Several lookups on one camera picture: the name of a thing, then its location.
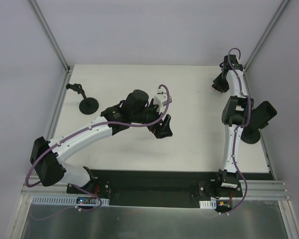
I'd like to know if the left white cable duct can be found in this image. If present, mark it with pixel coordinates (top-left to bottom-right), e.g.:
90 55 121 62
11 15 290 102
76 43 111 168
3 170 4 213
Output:
32 195 100 207

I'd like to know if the black gooseneck phone stand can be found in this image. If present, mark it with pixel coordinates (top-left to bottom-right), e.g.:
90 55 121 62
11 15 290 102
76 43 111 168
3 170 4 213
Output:
66 83 99 115

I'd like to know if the black round-base phone stand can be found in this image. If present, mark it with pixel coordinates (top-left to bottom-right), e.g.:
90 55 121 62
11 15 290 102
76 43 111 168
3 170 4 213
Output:
241 123 269 144

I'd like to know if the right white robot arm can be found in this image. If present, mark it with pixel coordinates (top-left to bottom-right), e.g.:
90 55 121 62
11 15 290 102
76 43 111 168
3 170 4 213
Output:
212 54 253 198

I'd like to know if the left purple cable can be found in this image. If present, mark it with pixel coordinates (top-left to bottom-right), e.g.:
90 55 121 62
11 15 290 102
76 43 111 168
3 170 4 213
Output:
24 84 171 189

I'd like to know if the black case smartphone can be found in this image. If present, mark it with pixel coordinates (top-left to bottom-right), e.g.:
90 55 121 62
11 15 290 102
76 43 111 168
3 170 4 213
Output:
249 101 278 130

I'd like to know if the white cable duct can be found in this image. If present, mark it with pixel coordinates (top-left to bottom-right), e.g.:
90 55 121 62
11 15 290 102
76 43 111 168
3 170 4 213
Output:
32 195 100 207
199 199 217 210

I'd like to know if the right aluminium frame post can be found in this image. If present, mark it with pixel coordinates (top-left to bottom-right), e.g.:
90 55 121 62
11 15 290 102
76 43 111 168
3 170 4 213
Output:
244 0 292 72

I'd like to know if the aluminium frame post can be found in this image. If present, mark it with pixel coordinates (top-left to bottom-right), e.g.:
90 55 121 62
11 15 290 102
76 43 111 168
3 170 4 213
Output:
27 0 71 73
244 0 292 72

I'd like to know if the aluminium rail bar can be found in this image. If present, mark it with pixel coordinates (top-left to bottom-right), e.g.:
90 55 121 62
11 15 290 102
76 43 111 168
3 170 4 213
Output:
241 181 289 200

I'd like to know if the left aluminium frame post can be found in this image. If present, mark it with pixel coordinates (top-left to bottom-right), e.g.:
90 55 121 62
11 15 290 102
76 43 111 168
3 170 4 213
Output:
27 0 71 73

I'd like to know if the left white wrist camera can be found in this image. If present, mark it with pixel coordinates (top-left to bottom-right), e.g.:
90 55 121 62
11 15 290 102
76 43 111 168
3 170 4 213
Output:
153 89 172 113

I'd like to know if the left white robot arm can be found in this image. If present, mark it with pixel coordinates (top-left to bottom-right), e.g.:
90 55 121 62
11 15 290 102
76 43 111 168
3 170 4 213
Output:
30 85 173 194

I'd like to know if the pink case smartphone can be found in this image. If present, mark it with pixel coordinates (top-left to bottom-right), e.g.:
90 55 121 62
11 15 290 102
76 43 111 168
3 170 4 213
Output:
214 88 222 94

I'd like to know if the right white cable duct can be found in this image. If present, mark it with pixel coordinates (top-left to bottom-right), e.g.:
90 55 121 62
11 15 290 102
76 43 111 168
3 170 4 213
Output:
199 199 217 210

